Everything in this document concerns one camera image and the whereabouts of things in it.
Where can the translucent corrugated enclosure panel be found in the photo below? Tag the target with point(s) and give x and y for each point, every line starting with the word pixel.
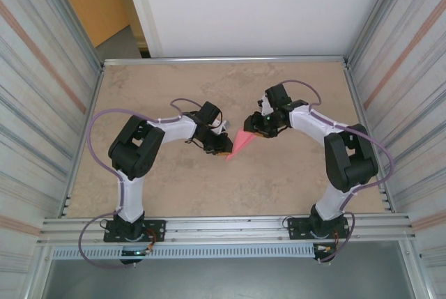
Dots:
pixel 35 86
pixel 411 86

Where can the wide aluminium mounting rail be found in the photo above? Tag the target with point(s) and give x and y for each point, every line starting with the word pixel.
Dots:
pixel 226 229

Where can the orange wooden door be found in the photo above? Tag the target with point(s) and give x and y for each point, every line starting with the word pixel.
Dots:
pixel 90 2

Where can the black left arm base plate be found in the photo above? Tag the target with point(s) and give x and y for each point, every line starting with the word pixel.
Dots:
pixel 157 231

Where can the black controller board green light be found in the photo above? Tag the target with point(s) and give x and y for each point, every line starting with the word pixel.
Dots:
pixel 134 253

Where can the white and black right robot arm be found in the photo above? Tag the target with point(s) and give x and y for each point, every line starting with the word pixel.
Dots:
pixel 352 159

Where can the narrow aluminium table edge rail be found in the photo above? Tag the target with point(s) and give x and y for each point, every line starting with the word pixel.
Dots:
pixel 369 121
pixel 83 138
pixel 226 61

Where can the pink cloth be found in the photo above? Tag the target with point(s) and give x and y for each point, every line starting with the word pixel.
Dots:
pixel 242 142

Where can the white door frame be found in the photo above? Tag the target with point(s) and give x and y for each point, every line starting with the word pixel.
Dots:
pixel 143 9

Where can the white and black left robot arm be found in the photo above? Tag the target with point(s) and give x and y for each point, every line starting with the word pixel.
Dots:
pixel 130 194

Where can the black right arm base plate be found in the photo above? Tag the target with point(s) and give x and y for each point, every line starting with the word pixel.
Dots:
pixel 296 227

